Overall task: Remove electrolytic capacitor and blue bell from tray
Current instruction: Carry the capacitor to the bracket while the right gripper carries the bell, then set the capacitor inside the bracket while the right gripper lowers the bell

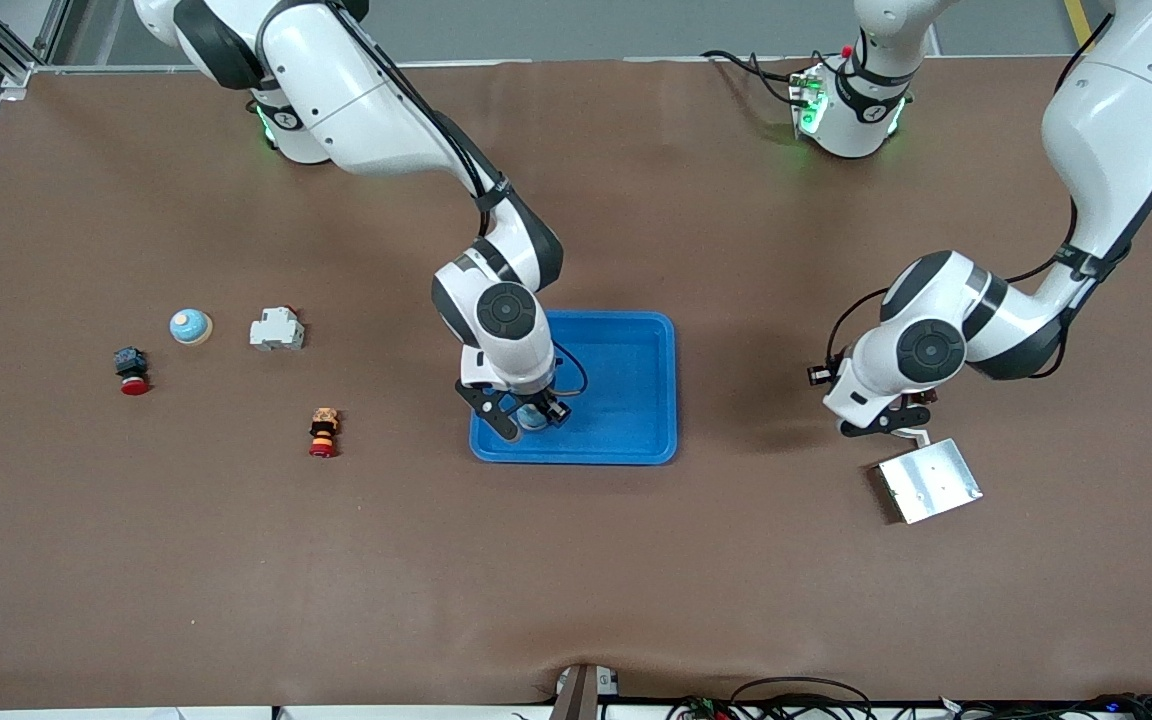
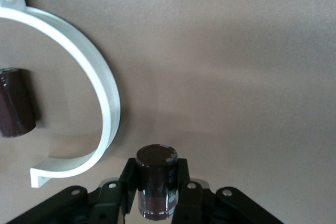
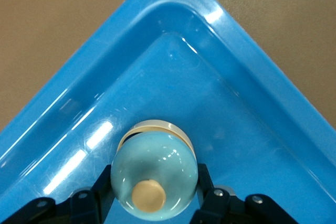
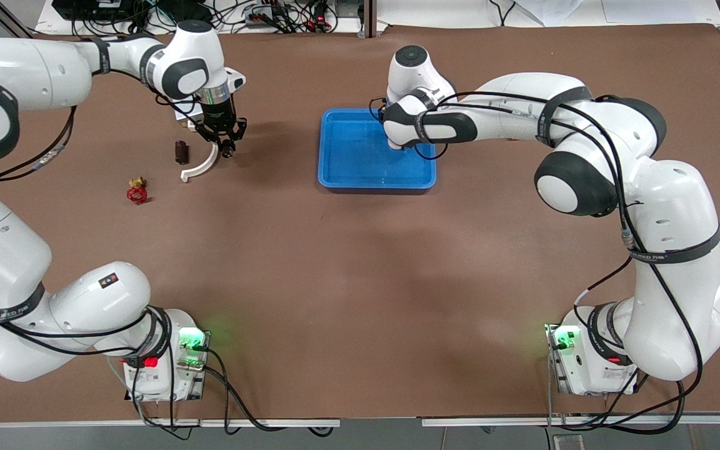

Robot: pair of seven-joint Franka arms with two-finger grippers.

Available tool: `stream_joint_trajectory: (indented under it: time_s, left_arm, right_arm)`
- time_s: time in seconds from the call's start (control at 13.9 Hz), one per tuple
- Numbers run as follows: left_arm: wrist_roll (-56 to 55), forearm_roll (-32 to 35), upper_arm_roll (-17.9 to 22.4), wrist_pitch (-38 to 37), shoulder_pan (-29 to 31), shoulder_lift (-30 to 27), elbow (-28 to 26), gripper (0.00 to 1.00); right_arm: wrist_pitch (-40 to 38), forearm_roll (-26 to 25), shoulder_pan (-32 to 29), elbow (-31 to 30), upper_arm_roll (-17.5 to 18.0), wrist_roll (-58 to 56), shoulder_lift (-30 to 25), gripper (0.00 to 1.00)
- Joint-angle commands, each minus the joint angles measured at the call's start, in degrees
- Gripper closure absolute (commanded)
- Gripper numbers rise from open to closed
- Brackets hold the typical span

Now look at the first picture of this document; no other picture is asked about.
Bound blue plastic tray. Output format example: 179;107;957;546
468;309;679;466

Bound square aluminium plate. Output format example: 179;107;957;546
876;437;984;525

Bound orange red stacked push button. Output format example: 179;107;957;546
308;406;342;459

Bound white circuit breaker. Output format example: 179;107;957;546
249;306;306;352

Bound red button black block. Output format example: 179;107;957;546
113;346;151;397

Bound metal table edge bracket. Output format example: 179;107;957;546
553;663;623;720

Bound black left arm base cables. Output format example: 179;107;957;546
701;48;812;109

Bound looped black cable bundle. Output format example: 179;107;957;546
666;677;877;720

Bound tangled black cable bundle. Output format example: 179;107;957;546
936;692;1152;720

